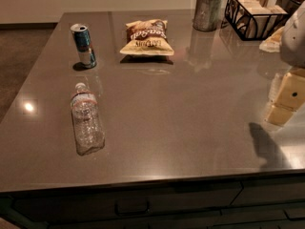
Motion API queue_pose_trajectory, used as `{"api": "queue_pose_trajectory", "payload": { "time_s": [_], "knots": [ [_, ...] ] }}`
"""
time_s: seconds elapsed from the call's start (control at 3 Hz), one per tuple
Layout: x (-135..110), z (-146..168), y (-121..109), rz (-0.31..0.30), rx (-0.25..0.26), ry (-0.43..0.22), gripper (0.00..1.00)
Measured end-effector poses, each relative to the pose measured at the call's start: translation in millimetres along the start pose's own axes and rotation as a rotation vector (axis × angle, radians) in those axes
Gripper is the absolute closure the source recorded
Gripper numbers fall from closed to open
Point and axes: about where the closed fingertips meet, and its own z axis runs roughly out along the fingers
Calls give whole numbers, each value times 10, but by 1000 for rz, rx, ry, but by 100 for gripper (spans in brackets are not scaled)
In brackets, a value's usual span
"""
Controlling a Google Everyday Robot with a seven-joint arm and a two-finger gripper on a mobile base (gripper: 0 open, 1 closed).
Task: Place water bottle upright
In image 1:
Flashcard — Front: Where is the brown yellow chip bag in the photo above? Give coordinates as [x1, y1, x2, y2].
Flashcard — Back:
[120, 19, 174, 56]

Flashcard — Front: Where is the clear plastic water bottle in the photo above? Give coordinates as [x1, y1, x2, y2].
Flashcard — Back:
[71, 82, 105, 156]

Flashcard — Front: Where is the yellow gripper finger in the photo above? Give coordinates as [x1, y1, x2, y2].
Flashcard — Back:
[265, 68, 305, 126]

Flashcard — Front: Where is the galvanized metal bucket vase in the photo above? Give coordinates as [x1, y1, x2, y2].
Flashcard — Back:
[193, 0, 222, 31]

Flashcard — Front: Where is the dark cabinet drawer front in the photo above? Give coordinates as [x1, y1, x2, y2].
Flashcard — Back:
[1, 182, 241, 224]

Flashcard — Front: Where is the black wire basket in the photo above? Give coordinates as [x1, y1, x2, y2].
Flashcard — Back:
[224, 0, 291, 42]

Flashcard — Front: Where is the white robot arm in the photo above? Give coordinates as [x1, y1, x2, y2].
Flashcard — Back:
[265, 2, 305, 126]

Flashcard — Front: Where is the blue silver energy drink can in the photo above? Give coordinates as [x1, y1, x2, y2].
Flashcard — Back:
[71, 24, 96, 69]

